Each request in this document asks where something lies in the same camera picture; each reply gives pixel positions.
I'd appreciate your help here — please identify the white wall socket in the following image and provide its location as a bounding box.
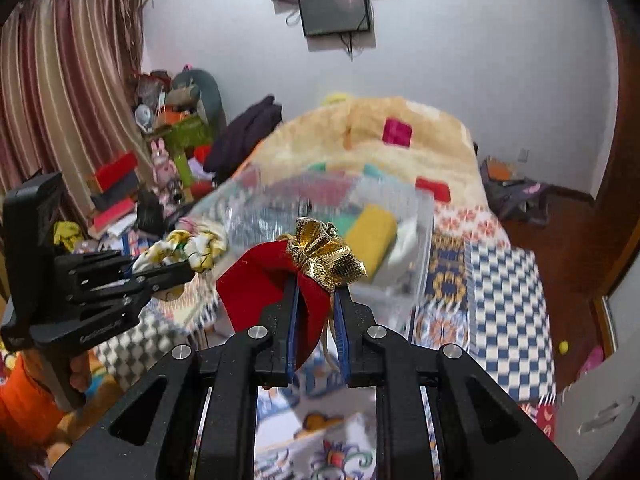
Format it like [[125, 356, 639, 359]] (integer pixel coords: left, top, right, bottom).
[[518, 148, 529, 162]]

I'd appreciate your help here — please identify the yellow sponge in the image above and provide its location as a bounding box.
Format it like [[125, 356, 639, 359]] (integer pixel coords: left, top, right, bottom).
[[344, 204, 397, 282]]

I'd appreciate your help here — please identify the yellow curved pillow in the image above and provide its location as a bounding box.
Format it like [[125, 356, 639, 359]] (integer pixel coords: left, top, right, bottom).
[[322, 92, 352, 106]]

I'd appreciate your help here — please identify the green knitted cloth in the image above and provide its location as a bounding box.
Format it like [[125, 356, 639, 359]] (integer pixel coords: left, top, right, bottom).
[[329, 212, 358, 237]]

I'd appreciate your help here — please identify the red cylindrical can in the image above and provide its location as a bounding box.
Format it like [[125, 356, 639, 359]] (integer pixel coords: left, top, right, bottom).
[[190, 181, 215, 200]]

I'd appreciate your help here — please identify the pink bunny toy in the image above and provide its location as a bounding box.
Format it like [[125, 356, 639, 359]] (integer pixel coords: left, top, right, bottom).
[[151, 138, 182, 204]]

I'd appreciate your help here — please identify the floral yellow scrunchie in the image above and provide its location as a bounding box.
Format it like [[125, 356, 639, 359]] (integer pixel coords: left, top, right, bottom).
[[132, 230, 228, 273]]

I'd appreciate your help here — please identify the red box stack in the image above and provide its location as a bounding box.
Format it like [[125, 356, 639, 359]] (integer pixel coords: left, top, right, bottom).
[[86, 152, 140, 240]]

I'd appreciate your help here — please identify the striped brown curtain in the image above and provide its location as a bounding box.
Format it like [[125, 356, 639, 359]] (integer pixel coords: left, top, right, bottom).
[[1, 0, 151, 223]]

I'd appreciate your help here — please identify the green storage box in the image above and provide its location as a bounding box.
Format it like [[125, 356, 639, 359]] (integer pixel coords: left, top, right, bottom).
[[160, 115, 216, 157]]

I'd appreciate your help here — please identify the grey green plush pillow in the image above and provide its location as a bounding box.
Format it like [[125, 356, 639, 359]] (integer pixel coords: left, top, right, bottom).
[[165, 67, 224, 136]]

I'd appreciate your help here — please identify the red velvet gold pouch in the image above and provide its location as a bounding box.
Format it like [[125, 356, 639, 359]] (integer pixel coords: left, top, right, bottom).
[[216, 217, 367, 367]]

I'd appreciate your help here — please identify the orange sleeve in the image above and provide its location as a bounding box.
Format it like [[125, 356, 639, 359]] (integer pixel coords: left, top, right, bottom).
[[0, 356, 64, 448]]

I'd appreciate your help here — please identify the dark purple clothing pile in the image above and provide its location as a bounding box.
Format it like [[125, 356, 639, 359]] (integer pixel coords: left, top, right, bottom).
[[203, 96, 282, 184]]

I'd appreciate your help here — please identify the clear plastic storage box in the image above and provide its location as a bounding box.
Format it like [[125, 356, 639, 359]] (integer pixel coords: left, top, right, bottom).
[[192, 167, 435, 333]]

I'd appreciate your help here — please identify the white drawstring pouch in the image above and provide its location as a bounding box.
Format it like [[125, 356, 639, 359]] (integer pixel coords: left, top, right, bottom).
[[388, 217, 419, 268]]

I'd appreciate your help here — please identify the black plastic bag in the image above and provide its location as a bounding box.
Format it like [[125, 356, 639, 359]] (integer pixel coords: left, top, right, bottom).
[[136, 188, 165, 237]]

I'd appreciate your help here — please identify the green bottle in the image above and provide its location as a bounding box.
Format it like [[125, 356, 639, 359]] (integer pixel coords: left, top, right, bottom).
[[172, 153, 193, 188]]

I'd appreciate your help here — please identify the beige patchwork fleece blanket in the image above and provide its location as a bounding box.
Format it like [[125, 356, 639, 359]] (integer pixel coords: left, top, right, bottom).
[[241, 96, 487, 208]]

